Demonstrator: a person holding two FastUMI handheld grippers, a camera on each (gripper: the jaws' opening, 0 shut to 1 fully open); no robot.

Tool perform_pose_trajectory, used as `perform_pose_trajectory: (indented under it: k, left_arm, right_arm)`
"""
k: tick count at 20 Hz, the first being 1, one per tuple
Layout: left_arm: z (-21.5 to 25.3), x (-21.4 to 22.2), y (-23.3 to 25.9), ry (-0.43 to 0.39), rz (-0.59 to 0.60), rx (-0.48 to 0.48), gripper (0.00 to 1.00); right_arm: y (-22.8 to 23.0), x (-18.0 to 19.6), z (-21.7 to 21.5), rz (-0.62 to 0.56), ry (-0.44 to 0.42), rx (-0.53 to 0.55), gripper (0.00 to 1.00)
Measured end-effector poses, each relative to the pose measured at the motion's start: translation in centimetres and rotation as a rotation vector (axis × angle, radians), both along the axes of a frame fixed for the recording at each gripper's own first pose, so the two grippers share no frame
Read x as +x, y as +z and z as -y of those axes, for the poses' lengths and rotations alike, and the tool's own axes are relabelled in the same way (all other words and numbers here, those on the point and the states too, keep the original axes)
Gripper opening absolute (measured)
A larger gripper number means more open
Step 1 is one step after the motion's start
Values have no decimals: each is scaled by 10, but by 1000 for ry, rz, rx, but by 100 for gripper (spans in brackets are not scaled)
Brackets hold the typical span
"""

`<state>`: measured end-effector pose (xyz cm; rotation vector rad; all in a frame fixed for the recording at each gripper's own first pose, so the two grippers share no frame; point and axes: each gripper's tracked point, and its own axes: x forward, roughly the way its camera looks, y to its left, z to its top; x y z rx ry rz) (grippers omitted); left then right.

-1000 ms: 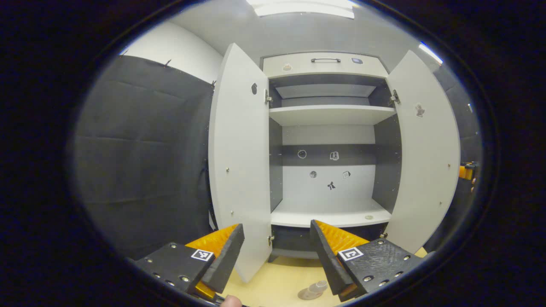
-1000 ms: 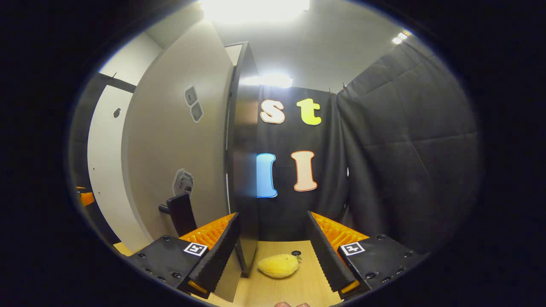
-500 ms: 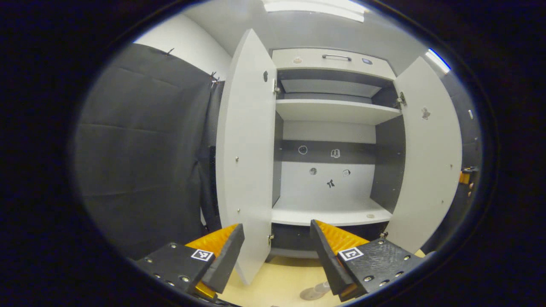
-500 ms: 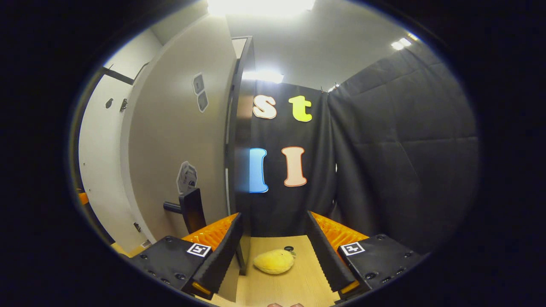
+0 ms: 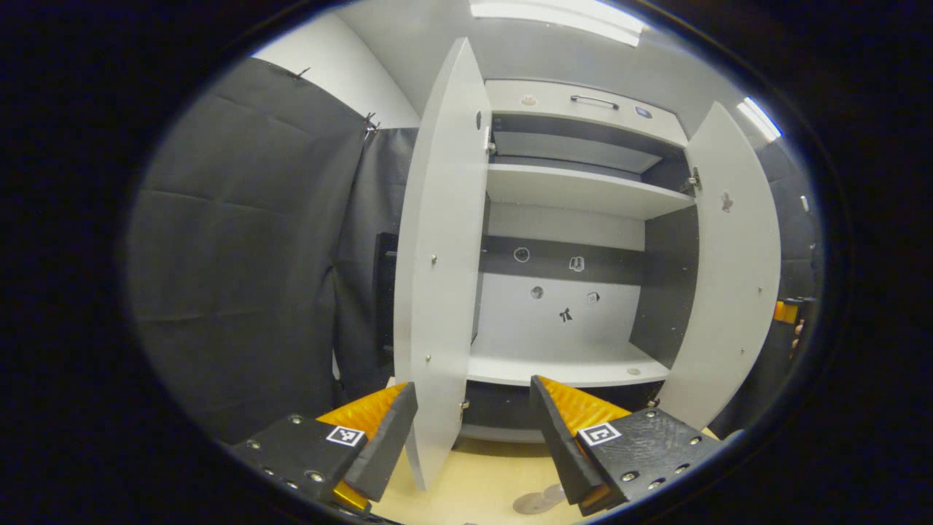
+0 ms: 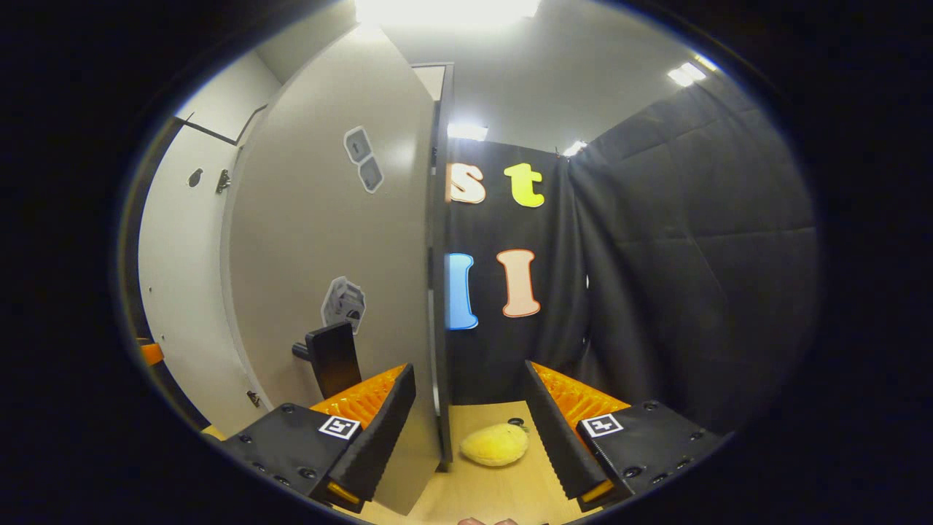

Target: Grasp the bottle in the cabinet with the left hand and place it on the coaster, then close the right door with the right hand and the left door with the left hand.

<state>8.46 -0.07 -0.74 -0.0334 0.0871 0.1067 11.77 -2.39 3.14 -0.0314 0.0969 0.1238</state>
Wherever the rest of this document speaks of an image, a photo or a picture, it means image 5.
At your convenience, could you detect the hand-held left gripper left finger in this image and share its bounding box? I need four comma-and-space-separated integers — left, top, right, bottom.
230, 381, 420, 515

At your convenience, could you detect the long black left door handle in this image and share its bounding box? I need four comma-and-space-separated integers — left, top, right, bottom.
373, 232, 400, 358

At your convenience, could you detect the grey cabinet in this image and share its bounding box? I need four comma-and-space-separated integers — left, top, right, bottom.
466, 79, 700, 444

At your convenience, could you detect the grey cabinet door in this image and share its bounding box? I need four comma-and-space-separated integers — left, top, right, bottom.
394, 38, 493, 491
656, 101, 782, 431

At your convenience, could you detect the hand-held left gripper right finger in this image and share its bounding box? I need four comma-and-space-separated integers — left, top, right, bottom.
529, 375, 730, 517

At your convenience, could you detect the round grey coaster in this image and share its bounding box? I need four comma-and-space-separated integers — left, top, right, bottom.
512, 490, 561, 516

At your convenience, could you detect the small ceiling light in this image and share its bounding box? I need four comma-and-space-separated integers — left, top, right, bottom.
736, 96, 782, 143

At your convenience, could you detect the black stand pole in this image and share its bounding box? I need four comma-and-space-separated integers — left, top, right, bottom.
799, 194, 819, 256

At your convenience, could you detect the long ceiling light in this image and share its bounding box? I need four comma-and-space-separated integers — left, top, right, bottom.
470, 0, 649, 46

